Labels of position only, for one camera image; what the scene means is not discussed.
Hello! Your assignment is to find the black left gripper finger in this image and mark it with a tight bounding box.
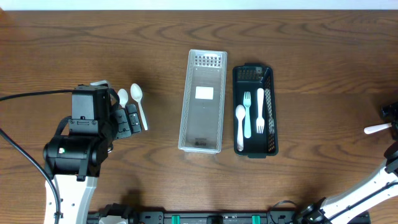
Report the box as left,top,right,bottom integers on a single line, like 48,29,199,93
125,104,142,134
113,109,132,139

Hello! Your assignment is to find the pink-white plastic fork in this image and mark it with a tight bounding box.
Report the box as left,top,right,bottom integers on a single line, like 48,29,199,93
363,123,392,134

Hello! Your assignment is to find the white plastic spoon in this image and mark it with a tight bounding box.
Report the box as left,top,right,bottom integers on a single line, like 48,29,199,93
130,83,148,131
118,88,129,108

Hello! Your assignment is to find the mint green plastic fork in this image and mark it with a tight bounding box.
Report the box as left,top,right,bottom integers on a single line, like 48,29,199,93
243,91,251,139

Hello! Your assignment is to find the white fork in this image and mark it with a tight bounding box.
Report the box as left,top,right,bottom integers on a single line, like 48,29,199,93
256,88,265,134

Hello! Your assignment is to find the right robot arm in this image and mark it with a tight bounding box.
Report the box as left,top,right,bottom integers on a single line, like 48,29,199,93
293,142,397,223

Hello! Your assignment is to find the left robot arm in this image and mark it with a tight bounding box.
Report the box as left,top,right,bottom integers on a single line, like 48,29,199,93
43,80,142,223

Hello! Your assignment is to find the clear plastic basket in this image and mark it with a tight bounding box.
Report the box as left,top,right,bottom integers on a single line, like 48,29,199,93
178,49,228,154

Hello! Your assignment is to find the white label in basket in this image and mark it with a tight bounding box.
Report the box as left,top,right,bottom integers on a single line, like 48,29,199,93
195,86,214,100

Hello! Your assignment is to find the white spoon in green basket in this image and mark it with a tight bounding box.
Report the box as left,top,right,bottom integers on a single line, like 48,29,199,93
235,105,245,151

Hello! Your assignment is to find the dark green plastic basket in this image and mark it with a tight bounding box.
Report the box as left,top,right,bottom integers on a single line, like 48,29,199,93
233,63,279,159

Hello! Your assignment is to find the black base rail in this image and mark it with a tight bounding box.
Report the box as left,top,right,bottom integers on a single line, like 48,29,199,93
86,203,321,224

